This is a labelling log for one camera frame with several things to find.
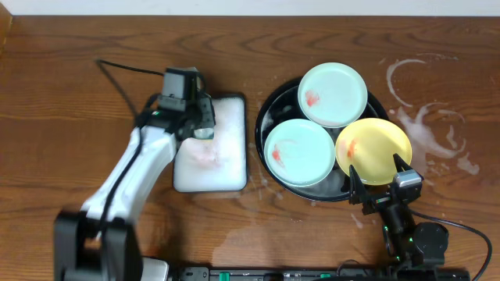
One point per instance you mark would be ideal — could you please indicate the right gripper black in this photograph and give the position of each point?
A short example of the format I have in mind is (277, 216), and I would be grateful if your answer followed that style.
(376, 200)

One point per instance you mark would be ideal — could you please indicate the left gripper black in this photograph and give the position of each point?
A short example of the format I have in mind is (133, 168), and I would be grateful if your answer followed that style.
(205, 118)

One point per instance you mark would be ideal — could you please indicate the mint plate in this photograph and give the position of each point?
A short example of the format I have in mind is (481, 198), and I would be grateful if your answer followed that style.
(332, 94)
(299, 152)

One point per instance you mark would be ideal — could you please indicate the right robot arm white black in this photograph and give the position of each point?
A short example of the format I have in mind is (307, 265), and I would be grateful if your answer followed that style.
(416, 247)

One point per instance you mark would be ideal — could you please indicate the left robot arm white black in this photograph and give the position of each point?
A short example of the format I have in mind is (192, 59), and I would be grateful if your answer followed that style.
(99, 242)

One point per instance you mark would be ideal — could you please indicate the black rectangular soapy water tray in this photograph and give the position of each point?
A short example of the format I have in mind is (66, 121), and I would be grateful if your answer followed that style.
(219, 164)

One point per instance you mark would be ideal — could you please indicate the round black tray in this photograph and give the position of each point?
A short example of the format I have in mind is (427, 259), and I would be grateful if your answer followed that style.
(281, 106)

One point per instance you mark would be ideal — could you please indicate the yellow plate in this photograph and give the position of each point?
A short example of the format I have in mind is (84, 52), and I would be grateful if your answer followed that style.
(368, 145)

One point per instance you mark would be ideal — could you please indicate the mint plate top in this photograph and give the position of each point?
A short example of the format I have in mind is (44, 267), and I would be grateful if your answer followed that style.
(332, 94)

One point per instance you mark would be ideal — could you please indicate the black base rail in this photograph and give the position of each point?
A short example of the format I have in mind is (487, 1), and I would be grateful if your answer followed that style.
(346, 273)

